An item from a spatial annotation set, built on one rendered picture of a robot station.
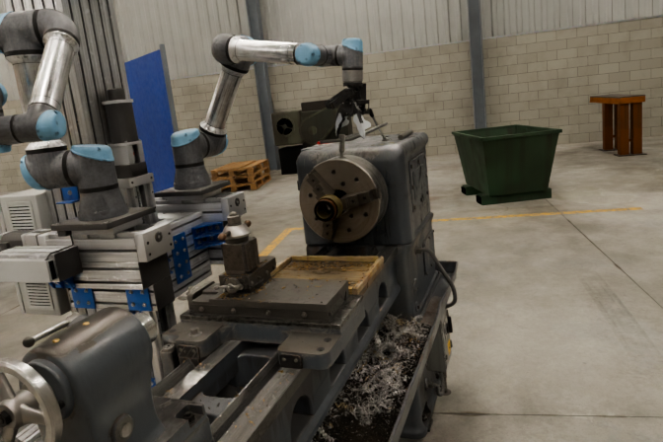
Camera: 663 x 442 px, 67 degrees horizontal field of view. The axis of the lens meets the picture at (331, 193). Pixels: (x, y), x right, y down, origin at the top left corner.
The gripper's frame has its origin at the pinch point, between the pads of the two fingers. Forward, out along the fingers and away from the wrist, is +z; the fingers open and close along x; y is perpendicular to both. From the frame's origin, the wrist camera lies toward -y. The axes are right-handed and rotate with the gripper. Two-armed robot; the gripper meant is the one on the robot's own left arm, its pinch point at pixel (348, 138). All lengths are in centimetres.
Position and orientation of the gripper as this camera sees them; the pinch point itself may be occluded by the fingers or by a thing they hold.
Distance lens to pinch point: 187.3
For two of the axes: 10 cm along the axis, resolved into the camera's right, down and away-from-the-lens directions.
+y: 7.7, -1.5, 6.2
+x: -6.4, -1.5, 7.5
